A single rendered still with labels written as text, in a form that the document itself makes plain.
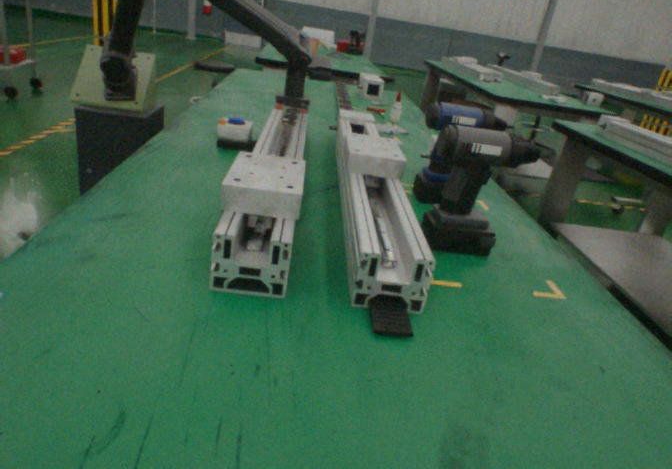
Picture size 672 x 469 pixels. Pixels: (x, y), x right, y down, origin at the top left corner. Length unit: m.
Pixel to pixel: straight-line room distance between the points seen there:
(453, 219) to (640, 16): 13.93
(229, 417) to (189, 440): 0.04
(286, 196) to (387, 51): 11.82
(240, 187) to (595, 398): 0.51
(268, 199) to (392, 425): 0.33
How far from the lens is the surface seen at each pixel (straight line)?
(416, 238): 0.69
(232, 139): 1.24
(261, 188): 0.66
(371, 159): 0.91
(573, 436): 0.59
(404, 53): 12.51
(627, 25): 14.55
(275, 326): 0.60
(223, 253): 0.63
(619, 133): 2.61
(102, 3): 7.66
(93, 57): 1.68
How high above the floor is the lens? 1.14
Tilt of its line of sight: 23 degrees down
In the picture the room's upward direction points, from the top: 10 degrees clockwise
